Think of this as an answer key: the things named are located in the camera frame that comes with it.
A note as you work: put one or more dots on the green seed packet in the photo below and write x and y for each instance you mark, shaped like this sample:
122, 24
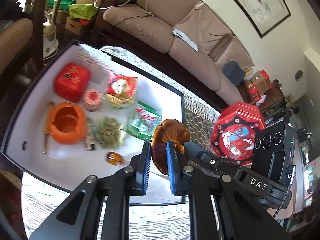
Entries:
147, 128
145, 110

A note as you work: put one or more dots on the pink round cake ornament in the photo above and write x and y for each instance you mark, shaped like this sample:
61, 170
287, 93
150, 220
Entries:
92, 100

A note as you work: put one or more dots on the orange persimmon jar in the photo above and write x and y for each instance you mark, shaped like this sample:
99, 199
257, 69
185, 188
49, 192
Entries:
75, 136

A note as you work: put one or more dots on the green bag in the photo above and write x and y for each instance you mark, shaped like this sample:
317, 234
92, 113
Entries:
82, 11

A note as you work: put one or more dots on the green-gold flower dish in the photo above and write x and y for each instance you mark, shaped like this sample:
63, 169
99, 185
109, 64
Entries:
110, 132

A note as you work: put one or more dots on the printed sticker sheet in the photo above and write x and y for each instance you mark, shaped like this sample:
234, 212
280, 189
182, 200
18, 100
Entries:
92, 57

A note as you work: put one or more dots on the beige sofa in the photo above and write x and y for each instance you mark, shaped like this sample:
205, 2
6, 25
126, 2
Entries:
195, 55

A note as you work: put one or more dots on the dark wooden chair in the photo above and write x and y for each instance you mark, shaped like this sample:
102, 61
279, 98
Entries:
15, 40

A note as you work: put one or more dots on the dark blue cushion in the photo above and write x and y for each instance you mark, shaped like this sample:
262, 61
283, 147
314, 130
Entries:
233, 73

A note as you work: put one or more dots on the stack of red boxes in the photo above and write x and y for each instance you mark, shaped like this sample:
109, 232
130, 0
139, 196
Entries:
258, 83

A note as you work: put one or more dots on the black box with white inside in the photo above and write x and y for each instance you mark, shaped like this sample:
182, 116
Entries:
75, 160

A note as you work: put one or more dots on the red tea box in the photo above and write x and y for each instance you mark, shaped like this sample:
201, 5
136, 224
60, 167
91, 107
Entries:
71, 82

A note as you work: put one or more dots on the wooden tea scoop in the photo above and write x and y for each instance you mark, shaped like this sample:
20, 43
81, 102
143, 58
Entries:
46, 132

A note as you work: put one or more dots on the small amber glass piece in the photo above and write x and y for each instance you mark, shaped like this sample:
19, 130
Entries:
115, 158

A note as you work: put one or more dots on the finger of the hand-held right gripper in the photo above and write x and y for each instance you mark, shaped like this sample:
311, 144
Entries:
212, 161

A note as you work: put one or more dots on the white paper strip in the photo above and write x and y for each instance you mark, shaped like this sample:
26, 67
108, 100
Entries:
185, 40

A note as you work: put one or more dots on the framed wall painting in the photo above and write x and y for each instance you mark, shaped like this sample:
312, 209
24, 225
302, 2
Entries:
257, 2

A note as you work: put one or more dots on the patterned sachet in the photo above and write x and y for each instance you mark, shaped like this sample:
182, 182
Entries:
90, 135

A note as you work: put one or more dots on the gold foil packet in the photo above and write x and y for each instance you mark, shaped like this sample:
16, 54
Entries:
117, 100

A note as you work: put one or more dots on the red octagonal gift box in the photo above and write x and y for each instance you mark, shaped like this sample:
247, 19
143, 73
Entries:
235, 130

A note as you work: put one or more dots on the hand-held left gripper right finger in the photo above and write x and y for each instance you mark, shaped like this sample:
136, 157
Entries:
171, 167

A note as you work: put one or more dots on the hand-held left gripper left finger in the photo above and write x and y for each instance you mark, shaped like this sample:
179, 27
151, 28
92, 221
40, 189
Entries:
147, 167

